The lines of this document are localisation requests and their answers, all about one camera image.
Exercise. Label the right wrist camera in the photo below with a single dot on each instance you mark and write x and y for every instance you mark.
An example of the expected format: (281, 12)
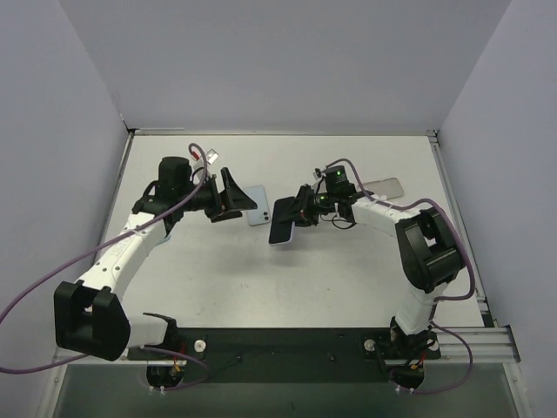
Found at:
(317, 173)

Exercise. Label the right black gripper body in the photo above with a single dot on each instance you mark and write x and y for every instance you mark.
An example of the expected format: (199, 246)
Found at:
(307, 207)

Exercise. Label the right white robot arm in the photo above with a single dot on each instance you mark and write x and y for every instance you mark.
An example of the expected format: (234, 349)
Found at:
(428, 251)

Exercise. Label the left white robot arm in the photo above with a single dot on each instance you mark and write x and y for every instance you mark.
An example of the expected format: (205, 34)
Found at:
(89, 316)

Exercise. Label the cream phone case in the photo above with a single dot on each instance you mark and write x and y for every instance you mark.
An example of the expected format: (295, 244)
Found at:
(388, 189)

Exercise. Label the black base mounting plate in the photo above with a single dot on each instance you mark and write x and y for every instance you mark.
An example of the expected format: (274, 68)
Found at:
(288, 355)

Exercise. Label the aluminium front frame rail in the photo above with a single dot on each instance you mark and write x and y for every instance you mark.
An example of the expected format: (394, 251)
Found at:
(462, 344)

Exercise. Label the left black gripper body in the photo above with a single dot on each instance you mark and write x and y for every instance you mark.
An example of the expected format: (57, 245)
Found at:
(221, 197)

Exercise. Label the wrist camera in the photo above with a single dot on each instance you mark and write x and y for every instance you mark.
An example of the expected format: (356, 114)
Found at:
(317, 173)
(211, 156)

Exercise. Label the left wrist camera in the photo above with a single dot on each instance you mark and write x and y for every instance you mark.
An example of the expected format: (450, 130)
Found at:
(211, 156)

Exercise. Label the phone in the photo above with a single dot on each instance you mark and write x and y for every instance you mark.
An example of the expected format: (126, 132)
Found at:
(280, 234)
(262, 214)

